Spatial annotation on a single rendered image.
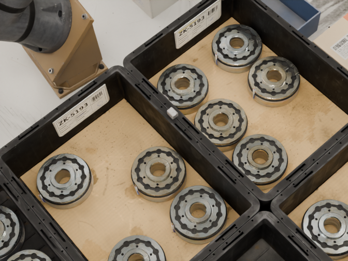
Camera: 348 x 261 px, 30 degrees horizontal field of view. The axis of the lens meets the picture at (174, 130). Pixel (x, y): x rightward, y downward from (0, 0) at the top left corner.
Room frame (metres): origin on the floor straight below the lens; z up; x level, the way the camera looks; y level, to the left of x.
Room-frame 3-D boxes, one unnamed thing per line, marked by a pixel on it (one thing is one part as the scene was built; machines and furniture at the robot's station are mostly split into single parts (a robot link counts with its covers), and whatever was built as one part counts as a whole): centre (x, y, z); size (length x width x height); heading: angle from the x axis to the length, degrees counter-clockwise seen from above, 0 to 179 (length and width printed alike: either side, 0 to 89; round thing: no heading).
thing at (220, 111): (0.60, -0.09, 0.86); 0.05 x 0.05 x 0.01
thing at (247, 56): (0.77, -0.15, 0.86); 0.10 x 0.10 x 0.01
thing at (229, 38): (0.77, -0.15, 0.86); 0.05 x 0.05 x 0.01
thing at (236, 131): (0.60, -0.09, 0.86); 0.10 x 0.10 x 0.01
